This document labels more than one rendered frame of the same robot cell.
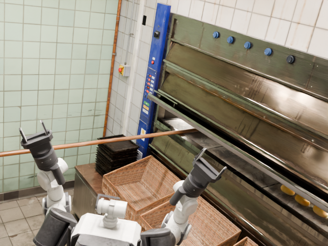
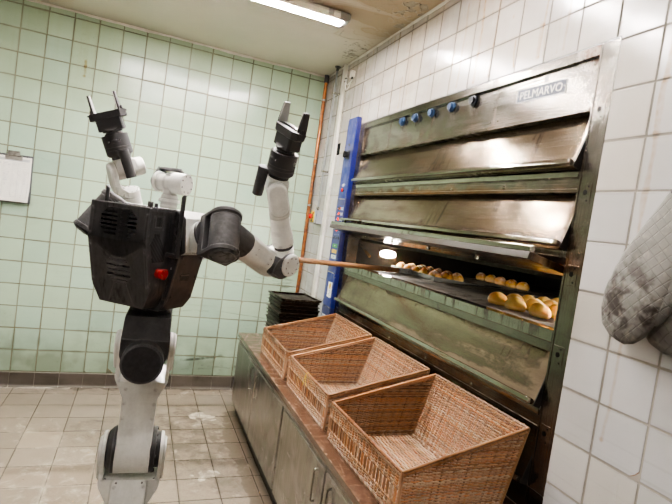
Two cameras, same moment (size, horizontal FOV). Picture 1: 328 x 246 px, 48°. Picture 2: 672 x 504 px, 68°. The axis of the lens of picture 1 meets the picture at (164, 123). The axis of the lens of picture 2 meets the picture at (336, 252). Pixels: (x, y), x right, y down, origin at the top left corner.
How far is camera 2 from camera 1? 1.26 m
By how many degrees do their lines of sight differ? 25
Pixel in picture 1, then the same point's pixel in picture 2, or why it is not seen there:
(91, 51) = not seen: hidden behind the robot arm
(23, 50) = (197, 187)
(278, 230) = (475, 346)
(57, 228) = not seen: hidden behind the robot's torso
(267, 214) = (462, 329)
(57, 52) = (238, 195)
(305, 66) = (489, 100)
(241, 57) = (427, 132)
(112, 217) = (169, 193)
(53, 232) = not seen: hidden behind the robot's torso
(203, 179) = (284, 140)
